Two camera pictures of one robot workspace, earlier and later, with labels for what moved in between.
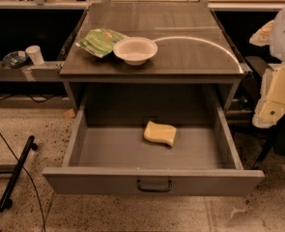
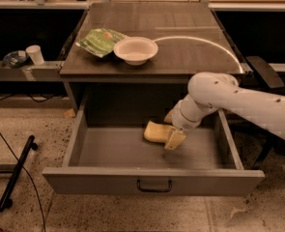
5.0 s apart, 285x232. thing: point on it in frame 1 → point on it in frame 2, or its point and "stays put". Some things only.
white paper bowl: x=135 y=50 stays put
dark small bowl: x=15 y=59 stays put
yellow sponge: x=158 y=132 stays put
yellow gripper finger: x=262 y=38 → x=169 y=117
